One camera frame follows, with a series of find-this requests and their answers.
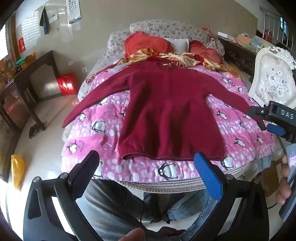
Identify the wooden stool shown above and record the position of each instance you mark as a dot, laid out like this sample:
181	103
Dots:
271	178

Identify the dark floor cloth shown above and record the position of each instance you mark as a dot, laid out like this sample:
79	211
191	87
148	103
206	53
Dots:
34	131

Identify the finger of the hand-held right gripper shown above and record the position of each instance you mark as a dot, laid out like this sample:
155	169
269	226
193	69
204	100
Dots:
257	111
276	129

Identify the golden orange quilt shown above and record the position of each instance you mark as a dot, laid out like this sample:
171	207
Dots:
185	59

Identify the person's blue jeans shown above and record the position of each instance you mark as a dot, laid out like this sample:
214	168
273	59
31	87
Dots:
187	208

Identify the person's right hand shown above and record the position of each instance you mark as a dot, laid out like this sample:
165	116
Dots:
283	194

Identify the dark hanging cloth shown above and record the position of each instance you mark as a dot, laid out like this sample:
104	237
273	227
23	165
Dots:
44	22

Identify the red heart cushion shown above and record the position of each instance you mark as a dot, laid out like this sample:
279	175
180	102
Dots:
204	52
143	44

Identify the wall switch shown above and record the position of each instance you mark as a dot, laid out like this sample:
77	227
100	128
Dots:
53	18

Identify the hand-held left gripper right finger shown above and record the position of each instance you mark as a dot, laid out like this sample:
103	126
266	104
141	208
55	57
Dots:
208	176

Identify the white ornate chair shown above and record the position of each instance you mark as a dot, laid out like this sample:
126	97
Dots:
272	78

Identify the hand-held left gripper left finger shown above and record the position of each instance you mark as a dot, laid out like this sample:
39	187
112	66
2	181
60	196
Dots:
86	176

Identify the white pillow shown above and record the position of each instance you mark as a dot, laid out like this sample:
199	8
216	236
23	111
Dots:
178	45

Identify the red gift bag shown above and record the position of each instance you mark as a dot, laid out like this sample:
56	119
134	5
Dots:
67	84

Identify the metal railing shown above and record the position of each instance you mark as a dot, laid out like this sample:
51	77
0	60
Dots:
274	25

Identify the long floral grey pillow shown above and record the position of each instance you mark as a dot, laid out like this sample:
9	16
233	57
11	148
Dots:
171	29

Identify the dark red sweater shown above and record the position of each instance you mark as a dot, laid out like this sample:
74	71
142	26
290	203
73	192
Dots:
171	111

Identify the white flat box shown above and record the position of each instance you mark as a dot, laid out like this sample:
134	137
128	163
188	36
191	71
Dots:
226	34

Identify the wall calendar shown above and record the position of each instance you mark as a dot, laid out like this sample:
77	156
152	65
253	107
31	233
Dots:
74	10

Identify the yellow shopping bag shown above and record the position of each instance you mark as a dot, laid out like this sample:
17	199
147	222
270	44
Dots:
29	60

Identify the yellow plastic bag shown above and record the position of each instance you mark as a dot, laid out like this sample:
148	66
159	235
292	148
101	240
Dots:
18	171

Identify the person's left hand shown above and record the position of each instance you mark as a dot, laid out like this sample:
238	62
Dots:
134	235

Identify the red wall decoration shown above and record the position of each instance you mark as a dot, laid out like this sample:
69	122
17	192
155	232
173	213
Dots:
22	45

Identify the cardboard box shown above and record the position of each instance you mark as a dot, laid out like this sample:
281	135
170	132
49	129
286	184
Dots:
244	39

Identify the pink penguin blanket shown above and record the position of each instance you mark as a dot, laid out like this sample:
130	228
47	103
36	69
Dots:
97	143

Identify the dark carved nightstand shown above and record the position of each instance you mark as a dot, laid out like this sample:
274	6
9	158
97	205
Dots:
238	55

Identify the green basket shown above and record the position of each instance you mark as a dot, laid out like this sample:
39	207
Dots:
21	61

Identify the glass block window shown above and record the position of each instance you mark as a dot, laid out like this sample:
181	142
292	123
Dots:
31	30

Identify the dark wooden desk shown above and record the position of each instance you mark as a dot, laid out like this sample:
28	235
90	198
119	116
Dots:
27	71

